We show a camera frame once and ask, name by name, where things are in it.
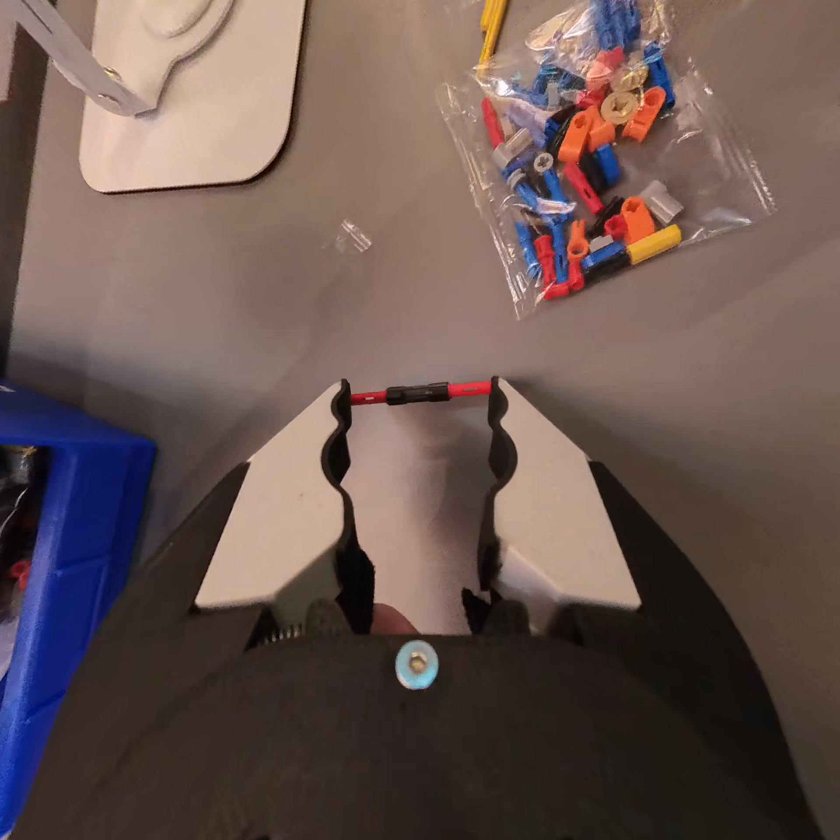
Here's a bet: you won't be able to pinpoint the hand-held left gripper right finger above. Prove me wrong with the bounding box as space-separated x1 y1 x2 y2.
462 375 643 634

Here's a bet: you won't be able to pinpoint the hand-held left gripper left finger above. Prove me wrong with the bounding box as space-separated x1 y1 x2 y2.
194 378 376 634

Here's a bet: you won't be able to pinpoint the red lego axle black connector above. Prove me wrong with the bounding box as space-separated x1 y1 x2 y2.
350 379 493 406

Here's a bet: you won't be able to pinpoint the clear bags of lego parts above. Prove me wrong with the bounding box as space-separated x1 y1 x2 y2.
0 446 53 683

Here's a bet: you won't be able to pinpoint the small bag of colourful lego pins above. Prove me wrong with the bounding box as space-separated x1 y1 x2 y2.
436 0 778 322

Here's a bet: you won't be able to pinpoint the long yellow lego axle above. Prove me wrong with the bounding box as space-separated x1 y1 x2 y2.
478 0 510 67

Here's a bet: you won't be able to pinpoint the blue storage bin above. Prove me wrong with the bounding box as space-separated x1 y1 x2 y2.
0 381 157 808

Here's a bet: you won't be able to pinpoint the clear plastic scrap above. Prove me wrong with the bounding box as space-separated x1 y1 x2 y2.
322 218 374 256

